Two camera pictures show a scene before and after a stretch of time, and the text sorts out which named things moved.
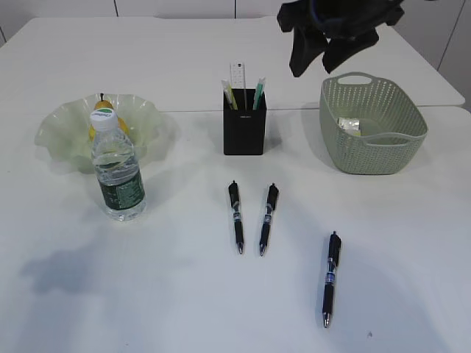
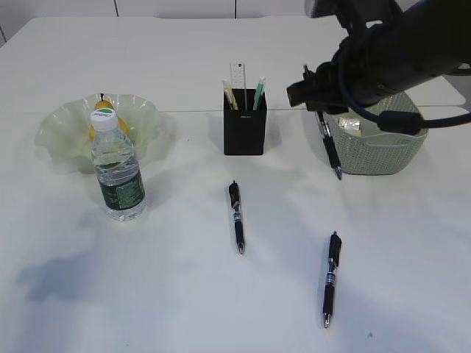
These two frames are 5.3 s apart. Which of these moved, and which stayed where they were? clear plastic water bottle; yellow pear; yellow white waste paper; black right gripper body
Moved: black right gripper body
Stayed: clear plastic water bottle; yellow white waste paper; yellow pear
